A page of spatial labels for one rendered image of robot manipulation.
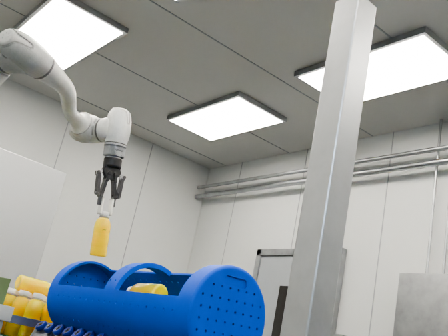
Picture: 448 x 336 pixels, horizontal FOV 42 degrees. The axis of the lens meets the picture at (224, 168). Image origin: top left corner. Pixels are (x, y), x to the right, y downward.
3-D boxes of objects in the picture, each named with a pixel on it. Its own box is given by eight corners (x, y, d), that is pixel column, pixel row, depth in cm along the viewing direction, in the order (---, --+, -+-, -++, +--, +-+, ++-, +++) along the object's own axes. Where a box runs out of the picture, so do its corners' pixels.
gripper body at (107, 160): (108, 155, 235) (105, 177, 233) (127, 159, 240) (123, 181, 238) (99, 156, 241) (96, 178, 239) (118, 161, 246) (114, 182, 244)
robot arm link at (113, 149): (130, 146, 241) (128, 160, 240) (119, 148, 248) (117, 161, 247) (111, 141, 235) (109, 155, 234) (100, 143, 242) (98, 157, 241)
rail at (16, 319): (8, 322, 220) (11, 314, 220) (7, 322, 220) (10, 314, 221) (99, 341, 243) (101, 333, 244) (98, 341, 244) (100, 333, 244)
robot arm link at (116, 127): (133, 147, 244) (108, 147, 250) (139, 112, 246) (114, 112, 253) (117, 141, 234) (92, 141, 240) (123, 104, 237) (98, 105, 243)
